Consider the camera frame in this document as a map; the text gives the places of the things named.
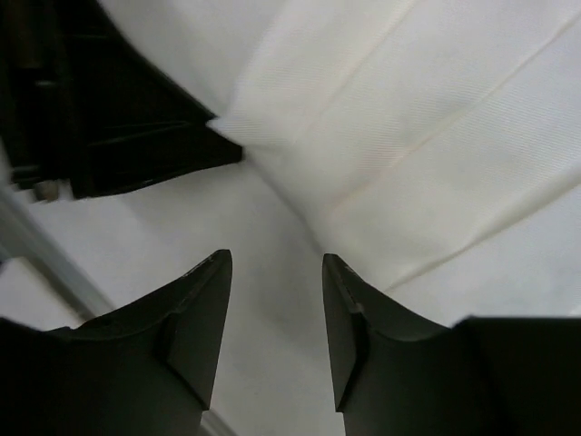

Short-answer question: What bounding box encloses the white pleated skirt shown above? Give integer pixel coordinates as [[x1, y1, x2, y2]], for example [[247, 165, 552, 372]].
[[212, 1, 580, 290]]

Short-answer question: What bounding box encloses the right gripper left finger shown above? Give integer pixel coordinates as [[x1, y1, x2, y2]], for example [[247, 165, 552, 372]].
[[0, 248, 233, 436]]

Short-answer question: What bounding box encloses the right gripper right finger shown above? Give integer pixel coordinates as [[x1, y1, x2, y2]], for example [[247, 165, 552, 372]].
[[322, 254, 580, 435]]

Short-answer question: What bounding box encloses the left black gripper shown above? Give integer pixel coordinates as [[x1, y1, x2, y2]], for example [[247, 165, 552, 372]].
[[1, 1, 243, 200]]

